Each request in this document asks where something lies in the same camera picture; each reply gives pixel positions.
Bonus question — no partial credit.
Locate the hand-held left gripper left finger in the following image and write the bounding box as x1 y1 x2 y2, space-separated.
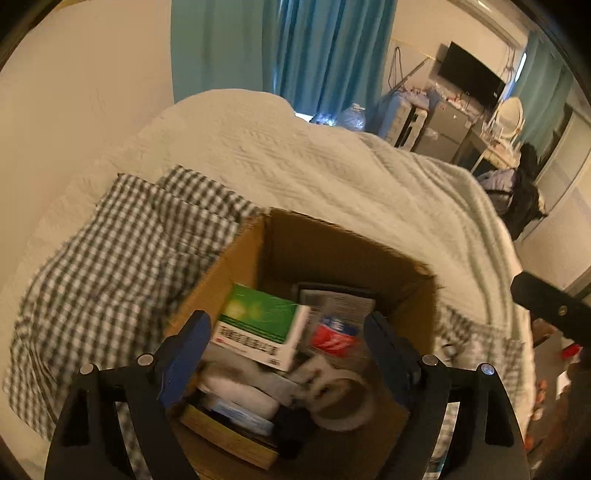
44 310 212 480

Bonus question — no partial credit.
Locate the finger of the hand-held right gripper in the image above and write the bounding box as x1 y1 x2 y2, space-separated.
510 272 591 347

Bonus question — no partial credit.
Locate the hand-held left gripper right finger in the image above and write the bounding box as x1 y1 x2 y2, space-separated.
364 311 529 480

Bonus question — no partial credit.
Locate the red white blue packet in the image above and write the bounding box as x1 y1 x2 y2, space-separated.
308 314 370 365

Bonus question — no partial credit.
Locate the white tape roll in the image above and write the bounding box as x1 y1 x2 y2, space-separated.
295 364 376 433

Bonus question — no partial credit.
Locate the white lace-trimmed cloth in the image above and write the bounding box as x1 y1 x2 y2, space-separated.
196 357 282 418

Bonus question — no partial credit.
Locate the dark blue white packet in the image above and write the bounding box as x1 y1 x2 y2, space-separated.
294 281 378 320

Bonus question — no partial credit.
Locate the blue pill blister pack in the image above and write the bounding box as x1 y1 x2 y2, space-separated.
210 401 275 437

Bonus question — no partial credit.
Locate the green white box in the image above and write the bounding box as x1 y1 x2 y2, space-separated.
210 283 311 373

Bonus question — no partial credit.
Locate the brown book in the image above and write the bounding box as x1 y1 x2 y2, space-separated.
179 406 280 470

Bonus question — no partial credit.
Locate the cardboard box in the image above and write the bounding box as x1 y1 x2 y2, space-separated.
165 208 438 480

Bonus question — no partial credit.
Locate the white sliding wardrobe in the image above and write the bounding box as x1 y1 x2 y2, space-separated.
522 88 591 298

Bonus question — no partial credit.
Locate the black clothing pile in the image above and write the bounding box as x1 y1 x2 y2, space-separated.
501 142 551 241

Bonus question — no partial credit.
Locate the white desk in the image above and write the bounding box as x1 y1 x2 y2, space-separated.
462 124 523 172

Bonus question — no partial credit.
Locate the white textured blanket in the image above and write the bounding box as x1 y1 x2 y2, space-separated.
25 89 536 416

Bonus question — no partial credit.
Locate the oval white mirror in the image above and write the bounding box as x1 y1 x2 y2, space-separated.
495 95 526 139

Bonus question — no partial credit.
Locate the small grey fridge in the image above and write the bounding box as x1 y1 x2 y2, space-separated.
412 102 472 163

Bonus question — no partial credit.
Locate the blue curtain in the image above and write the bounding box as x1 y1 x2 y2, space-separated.
171 0 399 117
507 31 577 137

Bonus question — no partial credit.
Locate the blue plastic bag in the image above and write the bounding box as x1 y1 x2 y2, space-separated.
338 102 368 133

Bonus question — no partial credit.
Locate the black flat television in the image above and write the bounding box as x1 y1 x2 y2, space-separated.
437 41 508 104

